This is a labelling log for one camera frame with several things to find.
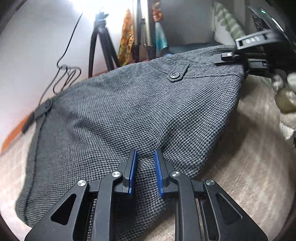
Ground grey houndstooth shorts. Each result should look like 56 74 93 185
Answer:
15 45 244 240

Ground gloved right hand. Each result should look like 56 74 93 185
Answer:
271 69 296 148

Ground green striped white pillow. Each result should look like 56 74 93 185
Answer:
212 1 246 45

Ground folded dark garment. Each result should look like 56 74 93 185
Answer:
168 41 221 54

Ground teal hanging cloth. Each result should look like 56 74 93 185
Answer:
152 2 170 57

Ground orange patterned hanging cloth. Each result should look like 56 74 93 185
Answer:
117 9 134 66

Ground black light tripod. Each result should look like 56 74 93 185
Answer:
88 12 121 78

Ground black power cable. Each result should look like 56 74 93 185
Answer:
21 12 83 134

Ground white ring light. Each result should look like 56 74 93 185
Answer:
68 0 133 14

